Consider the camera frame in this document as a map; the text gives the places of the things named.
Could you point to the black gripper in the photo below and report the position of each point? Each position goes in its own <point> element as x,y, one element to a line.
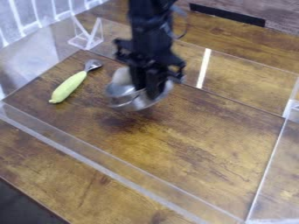
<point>148,55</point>

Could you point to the silver metal pot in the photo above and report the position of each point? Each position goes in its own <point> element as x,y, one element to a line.
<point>124,98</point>

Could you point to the red and white toy mushroom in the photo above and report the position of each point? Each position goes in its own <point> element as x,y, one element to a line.
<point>122,77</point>

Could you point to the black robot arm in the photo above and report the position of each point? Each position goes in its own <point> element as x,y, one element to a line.
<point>150,9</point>

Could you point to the black strip on table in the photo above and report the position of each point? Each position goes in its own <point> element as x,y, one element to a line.
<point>246,19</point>

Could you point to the clear acrylic triangle bracket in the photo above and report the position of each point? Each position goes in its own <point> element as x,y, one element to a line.
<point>87,39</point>

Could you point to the yellow-green handled scoop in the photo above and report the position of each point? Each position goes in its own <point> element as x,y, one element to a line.
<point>68,86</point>

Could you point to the clear acrylic tray wall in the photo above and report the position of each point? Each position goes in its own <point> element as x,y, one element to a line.
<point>156,189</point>

